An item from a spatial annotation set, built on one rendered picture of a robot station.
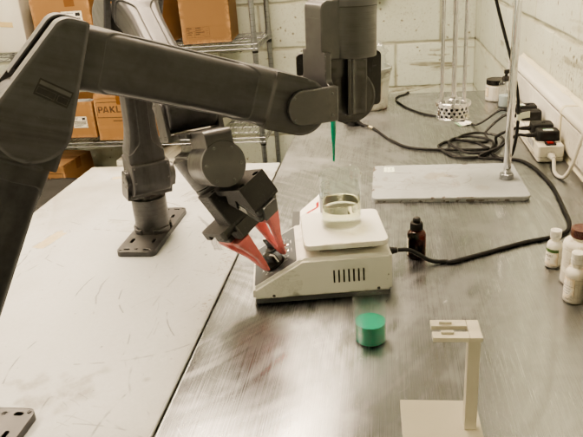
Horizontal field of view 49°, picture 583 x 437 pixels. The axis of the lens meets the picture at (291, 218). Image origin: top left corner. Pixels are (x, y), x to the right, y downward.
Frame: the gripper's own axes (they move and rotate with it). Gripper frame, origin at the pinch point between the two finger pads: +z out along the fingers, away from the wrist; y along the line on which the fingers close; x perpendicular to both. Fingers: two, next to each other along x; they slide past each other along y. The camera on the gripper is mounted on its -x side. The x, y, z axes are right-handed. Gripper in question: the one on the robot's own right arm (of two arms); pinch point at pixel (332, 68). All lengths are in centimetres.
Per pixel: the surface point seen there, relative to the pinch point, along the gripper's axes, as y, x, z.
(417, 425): -5.3, 31.4, -34.1
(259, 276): 11.4, 28.8, -3.9
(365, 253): -3.7, 24.9, -6.3
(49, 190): 90, 58, 127
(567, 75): -62, 15, 65
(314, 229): 3.1, 23.2, -0.7
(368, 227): -4.7, 23.0, -1.5
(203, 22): 40, 12, 215
